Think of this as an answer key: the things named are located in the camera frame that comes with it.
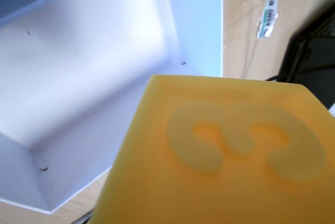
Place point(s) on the yellow numbered toy block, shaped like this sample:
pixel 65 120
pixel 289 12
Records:
pixel 209 169

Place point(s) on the white open cardboard box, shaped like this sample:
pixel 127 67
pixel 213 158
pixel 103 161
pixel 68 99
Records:
pixel 86 77

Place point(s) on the black device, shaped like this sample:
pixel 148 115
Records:
pixel 311 59

